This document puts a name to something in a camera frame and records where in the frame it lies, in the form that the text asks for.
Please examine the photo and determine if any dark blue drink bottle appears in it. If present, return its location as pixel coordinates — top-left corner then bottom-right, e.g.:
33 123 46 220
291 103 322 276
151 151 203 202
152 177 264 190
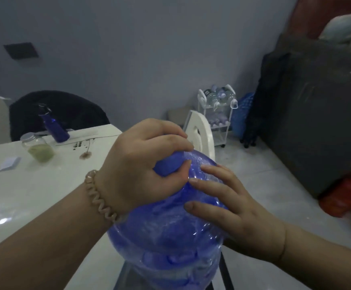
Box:
38 104 70 144

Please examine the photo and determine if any blue mesh basket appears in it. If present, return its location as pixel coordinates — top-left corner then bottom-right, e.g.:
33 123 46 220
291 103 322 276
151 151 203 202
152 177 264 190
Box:
231 92 255 140

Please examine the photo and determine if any person's left hand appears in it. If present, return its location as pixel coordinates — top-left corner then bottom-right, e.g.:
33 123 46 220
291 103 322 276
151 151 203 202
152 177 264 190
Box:
98 118 195 215

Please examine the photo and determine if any dark grey sofa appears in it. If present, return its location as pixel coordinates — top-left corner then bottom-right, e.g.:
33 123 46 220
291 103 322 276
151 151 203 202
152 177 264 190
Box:
266 33 351 200

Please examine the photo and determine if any person's right hand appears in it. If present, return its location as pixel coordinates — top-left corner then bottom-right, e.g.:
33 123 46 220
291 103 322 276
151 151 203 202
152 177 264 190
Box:
184 164 288 264

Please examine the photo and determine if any white notepad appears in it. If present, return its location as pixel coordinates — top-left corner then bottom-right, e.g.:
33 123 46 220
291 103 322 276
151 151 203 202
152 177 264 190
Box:
0 156 22 173

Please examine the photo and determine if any red cloth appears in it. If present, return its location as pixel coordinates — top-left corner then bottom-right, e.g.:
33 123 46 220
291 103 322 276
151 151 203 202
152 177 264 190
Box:
284 0 351 40

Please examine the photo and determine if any group of clear plastic bottles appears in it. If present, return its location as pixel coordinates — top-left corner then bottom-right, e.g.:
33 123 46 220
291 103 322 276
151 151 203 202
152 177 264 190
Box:
204 85 237 107

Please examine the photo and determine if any white trolley rack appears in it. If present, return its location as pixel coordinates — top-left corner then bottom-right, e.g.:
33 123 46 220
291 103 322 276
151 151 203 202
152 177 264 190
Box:
197 84 239 148

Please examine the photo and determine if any white pillow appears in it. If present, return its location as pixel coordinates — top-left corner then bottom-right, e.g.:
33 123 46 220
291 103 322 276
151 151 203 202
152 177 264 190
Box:
318 12 351 48

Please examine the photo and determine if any beige coil wrist band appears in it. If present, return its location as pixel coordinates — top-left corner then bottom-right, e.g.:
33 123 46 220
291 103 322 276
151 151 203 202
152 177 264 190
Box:
84 170 119 223

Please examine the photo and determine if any dark wall plate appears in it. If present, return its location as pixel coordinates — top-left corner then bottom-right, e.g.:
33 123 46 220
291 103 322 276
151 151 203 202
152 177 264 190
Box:
3 42 39 60

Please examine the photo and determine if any black hanging garment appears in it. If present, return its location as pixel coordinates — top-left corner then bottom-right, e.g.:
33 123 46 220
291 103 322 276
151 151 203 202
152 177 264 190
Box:
241 52 291 149

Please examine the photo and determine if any red plastic bag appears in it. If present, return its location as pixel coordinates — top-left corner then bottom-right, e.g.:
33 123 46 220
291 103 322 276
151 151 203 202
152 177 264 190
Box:
318 167 351 218

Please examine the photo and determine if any glass jar with green powder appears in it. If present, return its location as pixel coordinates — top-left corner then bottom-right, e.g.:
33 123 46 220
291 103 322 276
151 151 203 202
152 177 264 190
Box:
20 132 55 163

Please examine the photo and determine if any brown cardboard box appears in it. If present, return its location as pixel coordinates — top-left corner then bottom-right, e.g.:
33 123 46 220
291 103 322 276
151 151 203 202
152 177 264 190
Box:
167 106 195 131

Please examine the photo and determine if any white paper sheet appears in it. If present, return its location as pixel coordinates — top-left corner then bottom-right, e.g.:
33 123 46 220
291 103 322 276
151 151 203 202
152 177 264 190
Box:
43 130 122 148

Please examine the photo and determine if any large blue water jug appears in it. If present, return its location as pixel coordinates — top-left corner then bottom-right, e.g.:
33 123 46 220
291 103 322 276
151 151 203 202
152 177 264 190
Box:
107 149 230 290

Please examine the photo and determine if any person's right forearm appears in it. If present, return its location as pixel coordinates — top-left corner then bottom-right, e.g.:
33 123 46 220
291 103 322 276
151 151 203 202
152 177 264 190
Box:
280 223 351 290

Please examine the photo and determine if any white plastic chair with handhole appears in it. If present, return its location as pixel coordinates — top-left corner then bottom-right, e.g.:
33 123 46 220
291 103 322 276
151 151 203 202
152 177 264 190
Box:
183 110 216 162

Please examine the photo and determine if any blue jug cap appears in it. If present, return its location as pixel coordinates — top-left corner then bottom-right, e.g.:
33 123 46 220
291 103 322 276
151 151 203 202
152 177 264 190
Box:
153 150 192 178

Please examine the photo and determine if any person's left forearm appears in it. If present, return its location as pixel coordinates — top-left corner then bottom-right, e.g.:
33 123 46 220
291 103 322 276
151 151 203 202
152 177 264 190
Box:
0 178 117 290

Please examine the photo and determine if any black jacket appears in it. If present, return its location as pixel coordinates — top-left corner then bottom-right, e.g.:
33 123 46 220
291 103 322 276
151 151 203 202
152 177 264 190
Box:
9 90 111 142

